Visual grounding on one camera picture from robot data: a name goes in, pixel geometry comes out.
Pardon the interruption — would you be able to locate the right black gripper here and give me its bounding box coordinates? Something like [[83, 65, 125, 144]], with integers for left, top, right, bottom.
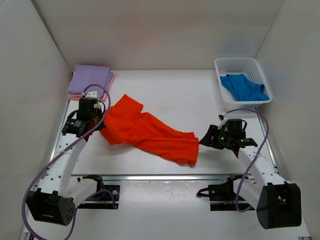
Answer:
[[199, 125, 232, 150]]

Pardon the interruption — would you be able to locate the orange t-shirt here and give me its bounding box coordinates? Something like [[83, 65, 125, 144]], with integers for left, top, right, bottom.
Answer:
[[100, 94, 199, 167]]

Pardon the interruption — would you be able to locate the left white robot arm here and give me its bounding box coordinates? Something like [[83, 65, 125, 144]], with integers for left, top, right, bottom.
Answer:
[[26, 96, 106, 226]]

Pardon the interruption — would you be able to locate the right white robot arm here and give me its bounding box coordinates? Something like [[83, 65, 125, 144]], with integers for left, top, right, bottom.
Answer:
[[196, 118, 302, 229]]

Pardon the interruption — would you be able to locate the folded pink t-shirt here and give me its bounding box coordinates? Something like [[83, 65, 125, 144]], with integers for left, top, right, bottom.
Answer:
[[68, 72, 116, 102]]

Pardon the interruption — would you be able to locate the folded purple t-shirt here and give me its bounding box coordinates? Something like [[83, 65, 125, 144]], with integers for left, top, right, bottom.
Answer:
[[68, 64, 113, 95]]

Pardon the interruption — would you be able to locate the blue t-shirt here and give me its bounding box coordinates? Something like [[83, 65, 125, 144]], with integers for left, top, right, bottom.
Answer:
[[220, 74, 270, 102]]

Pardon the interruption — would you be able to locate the white plastic basket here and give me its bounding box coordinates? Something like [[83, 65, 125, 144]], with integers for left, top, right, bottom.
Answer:
[[214, 57, 272, 110]]

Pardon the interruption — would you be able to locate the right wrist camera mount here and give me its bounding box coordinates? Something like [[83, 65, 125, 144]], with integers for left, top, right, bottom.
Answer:
[[218, 112, 229, 129]]

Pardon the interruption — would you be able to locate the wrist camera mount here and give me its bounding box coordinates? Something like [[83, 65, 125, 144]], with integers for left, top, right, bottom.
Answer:
[[218, 112, 229, 129], [81, 91, 100, 100]]

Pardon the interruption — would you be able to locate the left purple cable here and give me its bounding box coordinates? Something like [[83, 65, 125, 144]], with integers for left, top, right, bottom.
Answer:
[[21, 84, 112, 240]]

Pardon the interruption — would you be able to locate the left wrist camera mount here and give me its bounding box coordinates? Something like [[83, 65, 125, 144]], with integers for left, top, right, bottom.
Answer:
[[81, 91, 100, 100]]

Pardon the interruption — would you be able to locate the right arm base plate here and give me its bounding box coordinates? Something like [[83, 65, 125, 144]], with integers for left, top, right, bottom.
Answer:
[[195, 174, 243, 212]]

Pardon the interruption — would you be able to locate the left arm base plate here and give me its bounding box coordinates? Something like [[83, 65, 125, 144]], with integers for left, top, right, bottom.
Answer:
[[77, 174, 121, 210]]

